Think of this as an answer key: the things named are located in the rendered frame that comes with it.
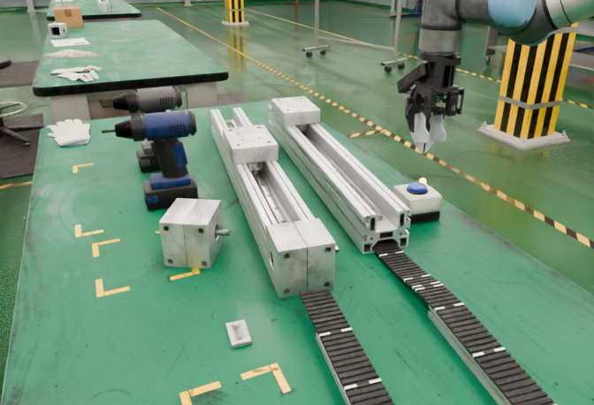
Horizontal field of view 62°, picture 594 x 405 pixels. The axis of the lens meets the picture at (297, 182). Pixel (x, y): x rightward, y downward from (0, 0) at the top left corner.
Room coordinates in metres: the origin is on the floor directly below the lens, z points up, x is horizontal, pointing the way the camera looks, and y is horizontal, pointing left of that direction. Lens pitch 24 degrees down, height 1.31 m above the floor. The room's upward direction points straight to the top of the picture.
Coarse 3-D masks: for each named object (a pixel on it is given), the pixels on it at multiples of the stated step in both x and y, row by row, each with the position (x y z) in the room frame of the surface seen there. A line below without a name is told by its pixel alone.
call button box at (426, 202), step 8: (392, 192) 1.01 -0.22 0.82; (400, 192) 0.98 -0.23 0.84; (408, 192) 0.98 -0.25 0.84; (424, 192) 0.97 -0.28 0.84; (432, 192) 0.98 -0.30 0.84; (400, 200) 0.97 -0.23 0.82; (408, 200) 0.94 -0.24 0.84; (416, 200) 0.94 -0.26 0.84; (424, 200) 0.95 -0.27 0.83; (432, 200) 0.95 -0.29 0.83; (440, 200) 0.96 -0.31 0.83; (416, 208) 0.94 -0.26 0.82; (424, 208) 0.95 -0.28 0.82; (432, 208) 0.96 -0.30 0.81; (408, 216) 0.94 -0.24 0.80; (416, 216) 0.95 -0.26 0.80; (424, 216) 0.95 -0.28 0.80; (432, 216) 0.96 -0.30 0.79
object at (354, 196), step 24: (288, 144) 1.37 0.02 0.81; (312, 144) 1.29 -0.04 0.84; (336, 144) 1.22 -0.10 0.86; (312, 168) 1.13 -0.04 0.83; (336, 168) 1.12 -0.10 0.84; (360, 168) 1.06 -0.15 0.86; (336, 192) 0.98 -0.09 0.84; (360, 192) 0.99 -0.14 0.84; (384, 192) 0.93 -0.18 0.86; (336, 216) 0.96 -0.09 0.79; (360, 216) 0.84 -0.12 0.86; (384, 216) 0.90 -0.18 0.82; (360, 240) 0.83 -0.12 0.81
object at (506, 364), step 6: (504, 360) 0.51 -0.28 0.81; (510, 360) 0.51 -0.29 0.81; (480, 366) 0.50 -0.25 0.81; (486, 366) 0.50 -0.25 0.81; (492, 366) 0.50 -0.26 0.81; (498, 366) 0.50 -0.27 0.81; (504, 366) 0.50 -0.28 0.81; (510, 366) 0.50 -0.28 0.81; (516, 366) 0.50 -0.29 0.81; (486, 372) 0.49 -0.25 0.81; (492, 372) 0.49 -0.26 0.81; (498, 372) 0.49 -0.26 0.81
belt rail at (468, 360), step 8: (432, 312) 0.64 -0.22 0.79; (432, 320) 0.62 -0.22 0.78; (440, 320) 0.61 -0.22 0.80; (440, 328) 0.60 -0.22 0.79; (448, 328) 0.58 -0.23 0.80; (448, 336) 0.58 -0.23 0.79; (456, 344) 0.56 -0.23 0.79; (464, 352) 0.55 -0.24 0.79; (464, 360) 0.54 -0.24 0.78; (472, 360) 0.52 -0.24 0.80; (472, 368) 0.52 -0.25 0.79; (480, 368) 0.51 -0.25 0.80; (480, 376) 0.50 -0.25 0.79; (488, 384) 0.49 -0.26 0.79; (496, 392) 0.48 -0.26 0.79; (496, 400) 0.47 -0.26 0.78; (504, 400) 0.46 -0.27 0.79
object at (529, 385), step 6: (516, 384) 0.47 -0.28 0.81; (522, 384) 0.47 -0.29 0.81; (528, 384) 0.47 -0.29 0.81; (534, 384) 0.47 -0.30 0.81; (504, 390) 0.46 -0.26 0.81; (510, 390) 0.46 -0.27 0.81; (516, 390) 0.46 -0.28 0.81; (522, 390) 0.46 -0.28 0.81; (528, 390) 0.46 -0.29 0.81; (534, 390) 0.46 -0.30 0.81; (540, 390) 0.46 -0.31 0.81; (510, 396) 0.45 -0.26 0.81; (516, 396) 0.45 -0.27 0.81
